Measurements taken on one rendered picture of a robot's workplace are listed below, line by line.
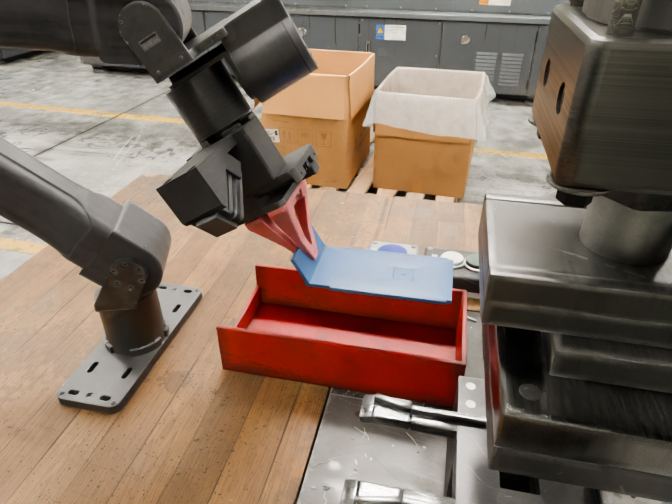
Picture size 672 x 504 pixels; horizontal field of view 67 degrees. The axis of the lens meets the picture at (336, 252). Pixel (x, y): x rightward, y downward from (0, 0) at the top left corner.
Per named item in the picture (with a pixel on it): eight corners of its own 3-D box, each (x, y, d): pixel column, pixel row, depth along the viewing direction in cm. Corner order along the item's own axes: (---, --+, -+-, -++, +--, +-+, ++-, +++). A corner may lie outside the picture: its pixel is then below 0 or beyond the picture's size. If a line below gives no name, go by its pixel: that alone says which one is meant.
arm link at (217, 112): (271, 107, 49) (229, 39, 46) (267, 118, 44) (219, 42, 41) (211, 144, 50) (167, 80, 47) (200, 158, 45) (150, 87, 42)
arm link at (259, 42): (313, 56, 49) (240, -73, 43) (323, 78, 42) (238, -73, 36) (213, 118, 51) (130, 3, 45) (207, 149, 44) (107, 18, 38)
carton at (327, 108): (291, 142, 326) (286, 46, 295) (374, 151, 313) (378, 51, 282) (252, 179, 278) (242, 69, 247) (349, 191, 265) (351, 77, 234)
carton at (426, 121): (387, 145, 321) (392, 62, 294) (485, 155, 307) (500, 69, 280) (360, 191, 265) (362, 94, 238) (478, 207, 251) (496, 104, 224)
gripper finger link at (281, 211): (326, 268, 48) (272, 186, 45) (267, 291, 52) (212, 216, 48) (340, 232, 54) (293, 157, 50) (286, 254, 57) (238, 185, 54)
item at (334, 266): (309, 247, 56) (308, 223, 54) (453, 263, 53) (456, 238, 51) (291, 284, 50) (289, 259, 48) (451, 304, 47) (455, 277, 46)
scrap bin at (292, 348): (259, 302, 65) (255, 263, 62) (460, 330, 61) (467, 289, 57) (222, 369, 55) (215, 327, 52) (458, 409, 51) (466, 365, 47)
